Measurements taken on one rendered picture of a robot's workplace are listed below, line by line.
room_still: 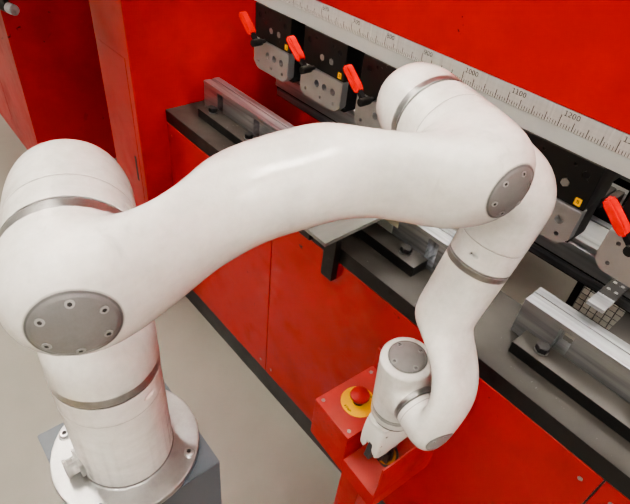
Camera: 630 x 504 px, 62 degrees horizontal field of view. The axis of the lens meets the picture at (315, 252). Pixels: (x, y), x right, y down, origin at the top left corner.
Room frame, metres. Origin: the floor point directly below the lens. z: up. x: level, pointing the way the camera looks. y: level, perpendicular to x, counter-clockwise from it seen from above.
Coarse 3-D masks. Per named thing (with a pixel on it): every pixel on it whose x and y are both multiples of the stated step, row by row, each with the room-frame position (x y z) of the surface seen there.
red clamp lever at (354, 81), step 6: (348, 66) 1.13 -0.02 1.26; (348, 72) 1.12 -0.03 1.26; (354, 72) 1.13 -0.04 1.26; (348, 78) 1.12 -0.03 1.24; (354, 78) 1.11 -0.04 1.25; (354, 84) 1.10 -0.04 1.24; (360, 84) 1.11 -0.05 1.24; (354, 90) 1.10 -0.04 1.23; (360, 90) 1.10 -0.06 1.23; (360, 96) 1.09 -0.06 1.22; (360, 102) 1.08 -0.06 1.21; (366, 102) 1.08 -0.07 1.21
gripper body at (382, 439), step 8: (368, 416) 0.53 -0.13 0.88; (368, 424) 0.52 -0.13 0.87; (376, 424) 0.51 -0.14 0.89; (368, 432) 0.51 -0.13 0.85; (376, 432) 0.50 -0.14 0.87; (384, 432) 0.50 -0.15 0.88; (392, 432) 0.50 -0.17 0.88; (400, 432) 0.52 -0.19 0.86; (360, 440) 0.53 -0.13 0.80; (368, 440) 0.51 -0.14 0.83; (376, 440) 0.50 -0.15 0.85; (384, 440) 0.50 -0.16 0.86; (392, 440) 0.51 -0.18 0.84; (400, 440) 0.53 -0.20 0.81; (376, 448) 0.50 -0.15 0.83; (384, 448) 0.50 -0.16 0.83; (376, 456) 0.50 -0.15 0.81
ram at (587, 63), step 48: (336, 0) 1.22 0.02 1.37; (384, 0) 1.13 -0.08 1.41; (432, 0) 1.04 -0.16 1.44; (480, 0) 0.97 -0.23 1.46; (528, 0) 0.91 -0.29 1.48; (576, 0) 0.86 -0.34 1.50; (624, 0) 0.82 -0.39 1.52; (384, 48) 1.11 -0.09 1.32; (432, 48) 1.03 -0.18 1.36; (480, 48) 0.96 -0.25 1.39; (528, 48) 0.90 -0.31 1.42; (576, 48) 0.84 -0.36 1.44; (624, 48) 0.80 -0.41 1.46; (576, 96) 0.82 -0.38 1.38; (624, 96) 0.77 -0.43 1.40; (576, 144) 0.80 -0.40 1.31
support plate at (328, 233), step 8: (328, 224) 0.91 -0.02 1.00; (336, 224) 0.91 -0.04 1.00; (344, 224) 0.92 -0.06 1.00; (352, 224) 0.92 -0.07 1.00; (360, 224) 0.92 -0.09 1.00; (368, 224) 0.93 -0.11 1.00; (312, 232) 0.88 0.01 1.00; (320, 232) 0.88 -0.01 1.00; (328, 232) 0.88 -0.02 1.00; (336, 232) 0.89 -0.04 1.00; (344, 232) 0.89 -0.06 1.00; (352, 232) 0.90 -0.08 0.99; (320, 240) 0.85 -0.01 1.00; (328, 240) 0.86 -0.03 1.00; (336, 240) 0.87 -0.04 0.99
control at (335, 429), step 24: (360, 384) 0.67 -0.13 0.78; (336, 408) 0.60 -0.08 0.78; (312, 432) 0.61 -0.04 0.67; (336, 432) 0.56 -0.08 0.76; (360, 432) 0.56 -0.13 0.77; (336, 456) 0.55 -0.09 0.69; (360, 456) 0.55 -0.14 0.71; (408, 456) 0.51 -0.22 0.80; (360, 480) 0.50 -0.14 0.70; (384, 480) 0.48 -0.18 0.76
